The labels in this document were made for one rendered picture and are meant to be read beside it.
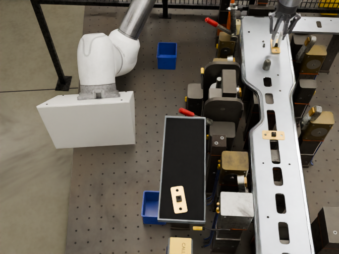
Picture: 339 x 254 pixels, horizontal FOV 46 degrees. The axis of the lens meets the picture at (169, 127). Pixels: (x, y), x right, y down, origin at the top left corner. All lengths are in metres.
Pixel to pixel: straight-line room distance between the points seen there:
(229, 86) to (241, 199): 0.39
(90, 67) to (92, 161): 0.42
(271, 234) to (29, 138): 1.91
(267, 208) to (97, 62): 0.90
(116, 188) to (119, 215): 0.12
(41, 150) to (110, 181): 1.08
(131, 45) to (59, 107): 0.48
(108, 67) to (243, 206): 0.84
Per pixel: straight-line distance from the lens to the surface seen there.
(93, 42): 1.72
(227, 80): 1.42
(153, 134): 1.86
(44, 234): 2.50
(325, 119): 1.59
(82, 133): 1.77
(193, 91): 1.52
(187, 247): 1.15
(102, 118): 1.66
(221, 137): 1.38
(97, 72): 1.71
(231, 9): 1.66
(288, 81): 1.72
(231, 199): 1.27
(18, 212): 2.60
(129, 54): 1.88
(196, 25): 2.34
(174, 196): 1.20
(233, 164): 1.36
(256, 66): 1.75
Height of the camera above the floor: 2.26
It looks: 56 degrees down
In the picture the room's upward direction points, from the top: straight up
